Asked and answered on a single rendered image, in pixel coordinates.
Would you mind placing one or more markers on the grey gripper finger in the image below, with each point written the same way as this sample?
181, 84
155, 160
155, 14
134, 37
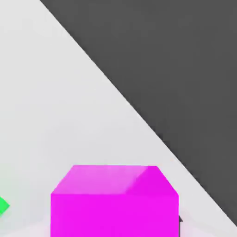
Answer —
180, 227

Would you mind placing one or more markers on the small magenta cube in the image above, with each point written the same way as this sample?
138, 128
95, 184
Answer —
113, 213

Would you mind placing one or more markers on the small green cube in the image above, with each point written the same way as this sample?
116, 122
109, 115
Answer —
2, 205

